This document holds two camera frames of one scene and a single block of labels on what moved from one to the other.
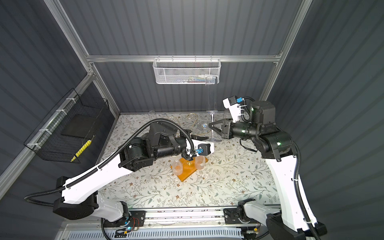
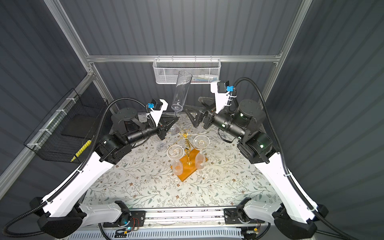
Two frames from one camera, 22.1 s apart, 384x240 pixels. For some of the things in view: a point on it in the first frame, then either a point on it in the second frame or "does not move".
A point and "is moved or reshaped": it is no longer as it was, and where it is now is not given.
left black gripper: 187,156 -> 163,129
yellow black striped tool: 81,150 does not move
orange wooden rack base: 188,167 does not move
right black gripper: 224,131 -> 201,114
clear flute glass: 203,126 is moved or reshaped
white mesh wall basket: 186,71 does not move
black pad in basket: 79,125 does not move
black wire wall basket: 64,134 does not move
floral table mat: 235,172 does not move
